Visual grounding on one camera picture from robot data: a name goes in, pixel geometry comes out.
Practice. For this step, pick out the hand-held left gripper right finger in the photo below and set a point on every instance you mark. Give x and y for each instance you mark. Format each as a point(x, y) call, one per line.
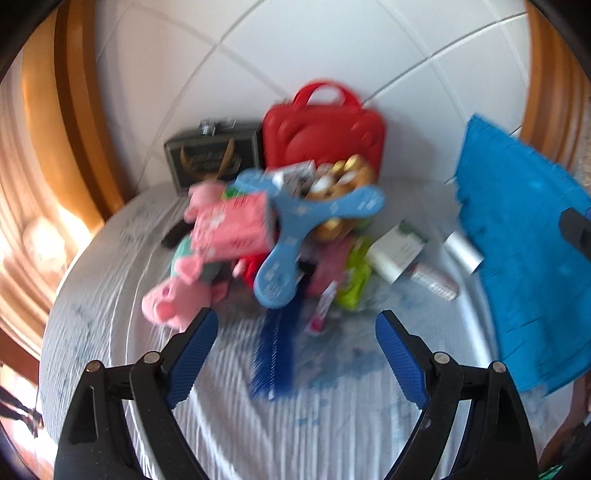
point(401, 360)

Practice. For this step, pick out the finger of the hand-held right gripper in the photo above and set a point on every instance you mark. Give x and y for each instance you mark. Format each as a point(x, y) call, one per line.
point(577, 235)

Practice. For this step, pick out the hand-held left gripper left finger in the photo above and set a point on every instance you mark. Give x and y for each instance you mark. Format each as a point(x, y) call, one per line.
point(194, 355)

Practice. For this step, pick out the round desktop with striped cover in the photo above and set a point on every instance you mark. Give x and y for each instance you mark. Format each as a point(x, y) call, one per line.
point(231, 429)

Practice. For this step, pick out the pink plush pig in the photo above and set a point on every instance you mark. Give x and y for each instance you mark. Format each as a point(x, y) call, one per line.
point(171, 304)

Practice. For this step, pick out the blue cloth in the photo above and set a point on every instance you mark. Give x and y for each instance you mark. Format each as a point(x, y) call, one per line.
point(521, 258)

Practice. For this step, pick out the white box with purple end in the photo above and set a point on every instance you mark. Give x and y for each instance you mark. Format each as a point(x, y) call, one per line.
point(321, 309)

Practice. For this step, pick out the yellow-green tissue pack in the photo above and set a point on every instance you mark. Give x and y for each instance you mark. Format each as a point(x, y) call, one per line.
point(353, 277)

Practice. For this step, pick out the white and green medicine box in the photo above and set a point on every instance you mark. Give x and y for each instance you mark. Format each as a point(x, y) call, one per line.
point(397, 251)

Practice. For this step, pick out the silver cylinder can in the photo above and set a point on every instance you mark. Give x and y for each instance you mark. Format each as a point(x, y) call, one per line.
point(464, 251)

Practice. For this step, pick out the pink plastic packet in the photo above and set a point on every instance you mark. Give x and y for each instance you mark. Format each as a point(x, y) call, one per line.
point(330, 265)

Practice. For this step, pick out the pink tissue pack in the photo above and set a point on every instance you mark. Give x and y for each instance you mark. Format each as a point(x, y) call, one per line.
point(226, 224)

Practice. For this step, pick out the brown teddy bear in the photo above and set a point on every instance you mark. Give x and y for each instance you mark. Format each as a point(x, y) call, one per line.
point(351, 173)

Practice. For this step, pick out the dark metal box with clasp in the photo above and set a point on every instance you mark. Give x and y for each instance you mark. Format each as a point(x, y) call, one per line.
point(207, 157)

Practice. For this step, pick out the beige curtain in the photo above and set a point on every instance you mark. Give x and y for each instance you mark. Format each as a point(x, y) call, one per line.
point(27, 207)

